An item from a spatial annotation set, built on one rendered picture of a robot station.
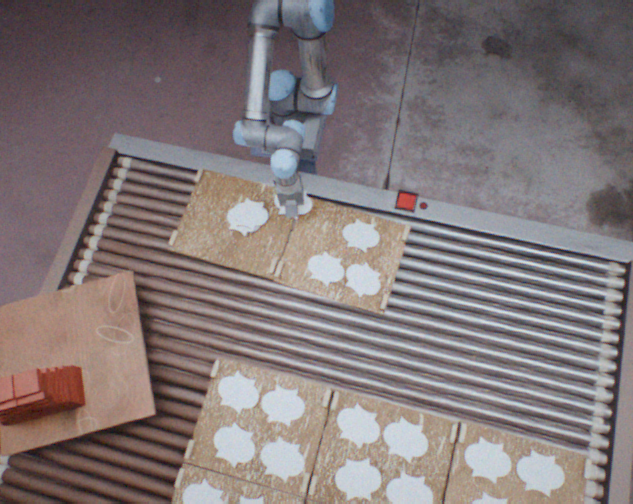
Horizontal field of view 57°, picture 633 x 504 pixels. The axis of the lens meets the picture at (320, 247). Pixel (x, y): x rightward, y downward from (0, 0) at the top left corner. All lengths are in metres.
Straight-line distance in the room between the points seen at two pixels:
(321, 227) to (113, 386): 0.90
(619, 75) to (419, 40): 1.18
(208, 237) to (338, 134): 1.43
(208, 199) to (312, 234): 0.43
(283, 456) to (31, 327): 0.96
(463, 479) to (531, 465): 0.22
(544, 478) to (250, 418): 0.95
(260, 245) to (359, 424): 0.72
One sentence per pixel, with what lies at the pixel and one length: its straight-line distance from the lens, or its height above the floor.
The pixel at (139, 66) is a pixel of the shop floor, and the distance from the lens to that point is 3.93.
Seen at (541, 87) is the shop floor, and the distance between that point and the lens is 3.73.
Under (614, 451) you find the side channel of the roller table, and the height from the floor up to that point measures 0.95.
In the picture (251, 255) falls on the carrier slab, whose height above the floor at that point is 0.94.
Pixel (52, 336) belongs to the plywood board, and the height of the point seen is 1.04.
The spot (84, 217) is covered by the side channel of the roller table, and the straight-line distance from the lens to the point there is 2.38.
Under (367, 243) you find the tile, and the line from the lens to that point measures 2.11.
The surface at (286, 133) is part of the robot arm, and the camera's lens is 1.83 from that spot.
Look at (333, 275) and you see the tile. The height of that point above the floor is 0.95.
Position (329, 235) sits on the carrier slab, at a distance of 2.13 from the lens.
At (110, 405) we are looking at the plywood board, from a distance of 2.05.
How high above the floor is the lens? 2.92
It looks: 70 degrees down
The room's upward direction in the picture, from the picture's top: 10 degrees counter-clockwise
